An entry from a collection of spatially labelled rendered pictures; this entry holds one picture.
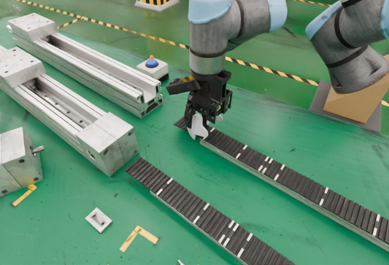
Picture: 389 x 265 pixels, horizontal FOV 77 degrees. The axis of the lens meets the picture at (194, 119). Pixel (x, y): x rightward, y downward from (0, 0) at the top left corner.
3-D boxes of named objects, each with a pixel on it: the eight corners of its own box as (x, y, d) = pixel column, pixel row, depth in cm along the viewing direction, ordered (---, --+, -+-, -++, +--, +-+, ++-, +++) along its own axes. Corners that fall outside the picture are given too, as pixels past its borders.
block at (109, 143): (146, 146, 67) (140, 121, 61) (109, 177, 60) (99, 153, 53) (124, 132, 71) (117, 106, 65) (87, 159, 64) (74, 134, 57)
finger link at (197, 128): (201, 152, 62) (208, 122, 57) (183, 141, 65) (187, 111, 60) (208, 146, 65) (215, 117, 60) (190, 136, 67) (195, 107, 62)
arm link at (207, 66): (181, 50, 49) (205, 36, 54) (182, 70, 53) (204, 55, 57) (212, 62, 46) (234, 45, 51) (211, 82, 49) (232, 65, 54)
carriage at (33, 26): (61, 37, 102) (54, 21, 98) (35, 48, 96) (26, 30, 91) (41, 28, 109) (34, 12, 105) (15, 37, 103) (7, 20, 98)
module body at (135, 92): (163, 102, 81) (160, 81, 75) (140, 119, 75) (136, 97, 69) (37, 36, 116) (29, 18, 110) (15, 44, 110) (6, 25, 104)
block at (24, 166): (54, 175, 60) (37, 150, 54) (0, 197, 56) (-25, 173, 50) (48, 148, 67) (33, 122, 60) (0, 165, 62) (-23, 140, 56)
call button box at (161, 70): (169, 77, 91) (168, 62, 87) (150, 90, 86) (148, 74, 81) (153, 70, 95) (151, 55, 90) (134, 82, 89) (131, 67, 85)
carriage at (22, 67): (50, 79, 80) (41, 61, 76) (15, 96, 74) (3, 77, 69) (25, 63, 87) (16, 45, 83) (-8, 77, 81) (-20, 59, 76)
